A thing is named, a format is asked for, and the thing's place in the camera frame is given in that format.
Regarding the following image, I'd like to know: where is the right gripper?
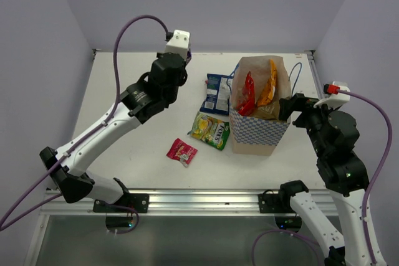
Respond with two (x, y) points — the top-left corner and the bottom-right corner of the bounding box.
(279, 92), (340, 156)

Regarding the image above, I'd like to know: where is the light blue chips bag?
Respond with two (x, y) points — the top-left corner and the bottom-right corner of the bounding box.
(251, 101), (280, 121)

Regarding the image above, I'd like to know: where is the orange snack packet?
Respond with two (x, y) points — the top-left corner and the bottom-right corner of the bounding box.
(256, 59), (277, 107)

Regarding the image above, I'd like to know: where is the blue checkered paper bag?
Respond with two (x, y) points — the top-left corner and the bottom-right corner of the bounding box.
(229, 55), (292, 156)

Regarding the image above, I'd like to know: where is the red cookie snack bag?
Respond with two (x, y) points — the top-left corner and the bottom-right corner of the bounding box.
(235, 72), (255, 116)

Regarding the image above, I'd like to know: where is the dark blue snack packet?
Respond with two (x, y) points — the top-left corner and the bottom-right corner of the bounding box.
(200, 74), (233, 116)

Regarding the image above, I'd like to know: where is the green Fox's candy bag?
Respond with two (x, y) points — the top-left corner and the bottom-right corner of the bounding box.
(188, 112), (230, 151)

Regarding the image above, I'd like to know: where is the purple white snack packet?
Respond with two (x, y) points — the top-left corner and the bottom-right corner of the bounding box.
(186, 49), (192, 65)

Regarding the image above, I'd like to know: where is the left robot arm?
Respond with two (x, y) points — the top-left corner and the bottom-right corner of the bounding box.
(39, 53), (191, 212)

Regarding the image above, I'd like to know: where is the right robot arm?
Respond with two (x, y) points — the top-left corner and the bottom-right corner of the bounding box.
(277, 93), (387, 265)

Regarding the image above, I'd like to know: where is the small red candy packet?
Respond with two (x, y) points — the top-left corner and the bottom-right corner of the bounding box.
(166, 138), (198, 168)

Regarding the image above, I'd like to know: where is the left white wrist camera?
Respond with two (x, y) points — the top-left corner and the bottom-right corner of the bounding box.
(164, 29), (191, 60)

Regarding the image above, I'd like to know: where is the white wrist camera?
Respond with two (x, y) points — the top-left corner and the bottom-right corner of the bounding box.
(314, 81), (350, 109)
(164, 29), (191, 60)

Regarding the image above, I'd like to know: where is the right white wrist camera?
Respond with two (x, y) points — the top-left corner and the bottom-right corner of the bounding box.
(314, 81), (350, 109)

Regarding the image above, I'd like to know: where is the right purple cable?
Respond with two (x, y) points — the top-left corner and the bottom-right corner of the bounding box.
(251, 88), (393, 266)

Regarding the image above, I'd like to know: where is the purple cable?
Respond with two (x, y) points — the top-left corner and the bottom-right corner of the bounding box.
(251, 88), (393, 266)
(0, 14), (171, 235)

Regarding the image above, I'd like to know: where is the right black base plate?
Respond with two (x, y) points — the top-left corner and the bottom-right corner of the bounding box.
(257, 189), (302, 232)

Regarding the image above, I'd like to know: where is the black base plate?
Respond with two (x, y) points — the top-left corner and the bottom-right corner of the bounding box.
(92, 193), (150, 229)
(257, 189), (302, 232)

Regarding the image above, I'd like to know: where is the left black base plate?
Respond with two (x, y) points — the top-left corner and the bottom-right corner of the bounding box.
(92, 193), (150, 229)

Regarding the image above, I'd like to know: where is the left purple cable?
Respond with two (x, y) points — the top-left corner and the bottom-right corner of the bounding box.
(0, 14), (171, 235)

